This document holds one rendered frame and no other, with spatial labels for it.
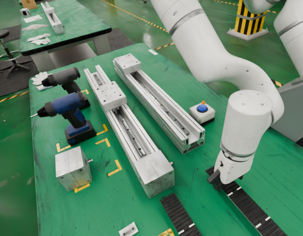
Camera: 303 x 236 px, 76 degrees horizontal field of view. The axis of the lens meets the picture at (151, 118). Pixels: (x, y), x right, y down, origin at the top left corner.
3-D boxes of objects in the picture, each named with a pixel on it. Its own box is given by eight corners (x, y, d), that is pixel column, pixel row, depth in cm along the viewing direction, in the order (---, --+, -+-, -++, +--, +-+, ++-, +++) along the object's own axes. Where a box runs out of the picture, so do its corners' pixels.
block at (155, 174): (181, 181, 67) (180, 165, 60) (148, 199, 63) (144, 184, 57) (167, 162, 73) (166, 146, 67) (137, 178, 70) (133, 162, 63)
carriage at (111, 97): (128, 107, 91) (126, 96, 86) (106, 116, 88) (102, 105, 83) (117, 92, 102) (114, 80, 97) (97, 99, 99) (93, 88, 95)
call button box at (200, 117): (214, 121, 86) (215, 110, 82) (196, 129, 84) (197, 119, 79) (203, 111, 92) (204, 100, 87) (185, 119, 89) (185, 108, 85)
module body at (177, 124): (204, 144, 77) (205, 129, 72) (182, 155, 75) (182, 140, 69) (129, 67, 133) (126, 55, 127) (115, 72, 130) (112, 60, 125)
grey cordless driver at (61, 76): (92, 106, 105) (78, 69, 91) (55, 120, 99) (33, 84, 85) (89, 99, 110) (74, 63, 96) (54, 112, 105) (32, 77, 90)
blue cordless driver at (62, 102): (99, 135, 88) (82, 95, 73) (54, 155, 82) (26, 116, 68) (94, 125, 93) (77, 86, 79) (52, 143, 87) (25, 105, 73)
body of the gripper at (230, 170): (232, 166, 46) (226, 189, 53) (264, 148, 49) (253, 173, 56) (211, 145, 51) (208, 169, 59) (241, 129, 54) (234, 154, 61)
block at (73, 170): (99, 178, 71) (90, 163, 65) (68, 191, 69) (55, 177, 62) (94, 158, 78) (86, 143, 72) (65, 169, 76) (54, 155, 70)
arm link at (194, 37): (210, 22, 53) (265, 119, 53) (163, 40, 48) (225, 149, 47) (232, -3, 45) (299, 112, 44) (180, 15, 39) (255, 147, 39)
